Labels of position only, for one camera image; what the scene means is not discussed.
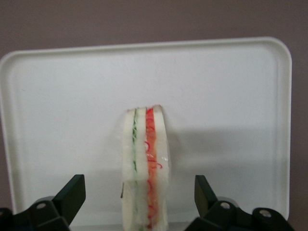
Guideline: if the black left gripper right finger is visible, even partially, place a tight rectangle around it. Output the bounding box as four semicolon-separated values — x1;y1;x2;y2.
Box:
187;174;295;231

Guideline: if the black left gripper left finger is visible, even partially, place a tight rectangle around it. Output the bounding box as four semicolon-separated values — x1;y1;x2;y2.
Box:
0;174;87;231

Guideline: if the triangle sandwich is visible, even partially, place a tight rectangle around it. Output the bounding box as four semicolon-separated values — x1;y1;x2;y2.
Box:
119;104;172;231

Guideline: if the cream plastic tray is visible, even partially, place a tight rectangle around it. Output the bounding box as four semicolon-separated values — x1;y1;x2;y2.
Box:
0;36;293;228

